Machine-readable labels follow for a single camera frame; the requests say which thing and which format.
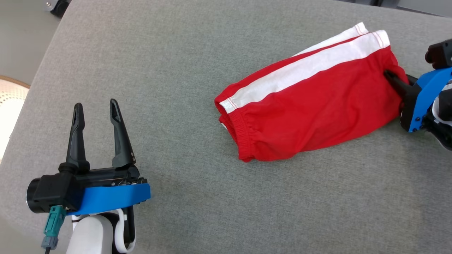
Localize black caster wheel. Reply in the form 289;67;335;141
44;0;71;17

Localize teal left camera connector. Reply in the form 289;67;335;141
41;205;67;254

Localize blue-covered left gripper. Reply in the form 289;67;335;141
58;99;151;216

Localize red shorts with white band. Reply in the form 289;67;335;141
214;22;410;163

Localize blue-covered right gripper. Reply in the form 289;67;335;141
384;67;452;133

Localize beige wicker laundry basket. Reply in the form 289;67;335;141
0;75;31;163

